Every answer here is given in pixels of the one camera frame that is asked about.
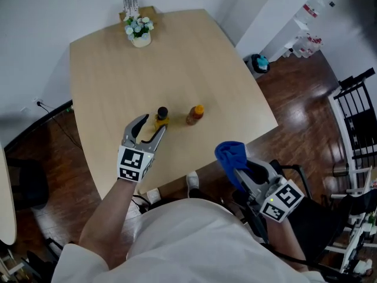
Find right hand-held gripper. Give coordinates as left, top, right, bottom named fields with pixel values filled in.
left=233, top=157, right=305, bottom=222

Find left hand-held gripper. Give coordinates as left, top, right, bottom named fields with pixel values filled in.
left=117, top=113, right=167, bottom=184

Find yellow bottle with black cap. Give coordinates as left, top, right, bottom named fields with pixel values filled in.
left=153, top=106, right=171, bottom=132

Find blue cloth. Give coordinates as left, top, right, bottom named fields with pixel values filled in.
left=214, top=140, right=251, bottom=193

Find brown bottle with orange cap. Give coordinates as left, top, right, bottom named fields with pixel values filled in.
left=185, top=104, right=205, bottom=126

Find person's right forearm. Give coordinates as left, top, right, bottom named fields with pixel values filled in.
left=266, top=216, right=307, bottom=269

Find person's left forearm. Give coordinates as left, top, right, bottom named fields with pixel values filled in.
left=78, top=177, right=141, bottom=271

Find white table leg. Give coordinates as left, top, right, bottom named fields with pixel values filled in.
left=146, top=188, right=161, bottom=203

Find person's right white shoe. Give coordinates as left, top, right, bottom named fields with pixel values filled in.
left=186, top=171, right=200, bottom=190

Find black armchair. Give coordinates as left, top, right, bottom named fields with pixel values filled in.
left=232, top=159, right=353, bottom=265

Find metal cup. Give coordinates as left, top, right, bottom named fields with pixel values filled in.
left=332, top=162, right=350, bottom=177

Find white pot of flowers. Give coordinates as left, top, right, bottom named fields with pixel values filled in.
left=123, top=14, right=155, bottom=48

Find white metal rack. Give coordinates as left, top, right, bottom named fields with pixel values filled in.
left=328, top=81, right=377, bottom=274

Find person's white shirt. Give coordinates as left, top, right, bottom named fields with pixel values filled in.
left=51, top=198, right=328, bottom=283

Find dark trash bin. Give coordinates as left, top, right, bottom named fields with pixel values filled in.
left=243, top=53, right=271, bottom=79

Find black slatted chair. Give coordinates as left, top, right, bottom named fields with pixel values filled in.
left=335, top=67, right=377, bottom=162

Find black office chair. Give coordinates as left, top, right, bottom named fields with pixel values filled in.
left=5, top=157, right=49, bottom=211

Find wooden holder box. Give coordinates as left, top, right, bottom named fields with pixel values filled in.
left=118, top=6, right=157, bottom=22

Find white striped cards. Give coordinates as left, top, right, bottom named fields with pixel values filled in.
left=123, top=0, right=140, bottom=16

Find round wooden side table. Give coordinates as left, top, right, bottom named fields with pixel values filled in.
left=0, top=147, right=17, bottom=246

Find clear water jug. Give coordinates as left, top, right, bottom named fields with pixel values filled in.
left=296, top=0, right=326, bottom=26

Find black strap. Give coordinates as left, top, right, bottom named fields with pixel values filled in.
left=263, top=242, right=354, bottom=277

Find dark power cable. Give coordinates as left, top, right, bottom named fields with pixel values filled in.
left=37, top=100, right=83, bottom=150

